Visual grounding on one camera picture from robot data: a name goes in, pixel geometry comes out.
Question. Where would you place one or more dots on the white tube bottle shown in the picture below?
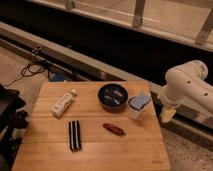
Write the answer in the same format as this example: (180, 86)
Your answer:
(63, 103)

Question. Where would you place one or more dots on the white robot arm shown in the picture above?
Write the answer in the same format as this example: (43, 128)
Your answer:
(185, 81)

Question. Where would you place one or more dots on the black white striped block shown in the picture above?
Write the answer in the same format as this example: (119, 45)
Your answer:
(74, 135)

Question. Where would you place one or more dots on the black chair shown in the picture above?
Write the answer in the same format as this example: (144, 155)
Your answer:
(11, 117)

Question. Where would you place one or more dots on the blue sponge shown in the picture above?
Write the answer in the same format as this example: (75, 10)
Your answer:
(138, 102)

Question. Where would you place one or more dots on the blue object behind table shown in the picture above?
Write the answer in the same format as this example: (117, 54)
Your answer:
(58, 78)

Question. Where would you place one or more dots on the dark ceramic bowl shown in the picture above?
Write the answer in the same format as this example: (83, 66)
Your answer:
(112, 96)

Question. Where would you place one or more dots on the clear plastic cup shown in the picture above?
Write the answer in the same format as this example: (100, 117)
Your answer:
(134, 114)

